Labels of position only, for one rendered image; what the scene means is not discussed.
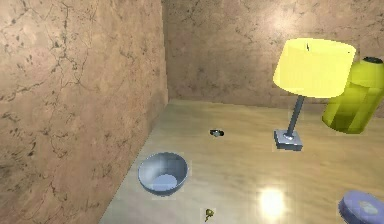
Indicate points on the small black grey object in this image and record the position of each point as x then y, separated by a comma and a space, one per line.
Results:
217, 133

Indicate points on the blue grey bowl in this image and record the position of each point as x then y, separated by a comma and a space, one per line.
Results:
163, 173

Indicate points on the small brass key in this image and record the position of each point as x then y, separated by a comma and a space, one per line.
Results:
208, 214

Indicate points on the yellow shade table lamp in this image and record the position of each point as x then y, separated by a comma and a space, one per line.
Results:
311, 68

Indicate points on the yellow green vase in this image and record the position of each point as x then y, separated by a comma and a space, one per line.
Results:
356, 103

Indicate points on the purple round dish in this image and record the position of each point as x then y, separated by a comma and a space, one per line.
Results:
361, 208

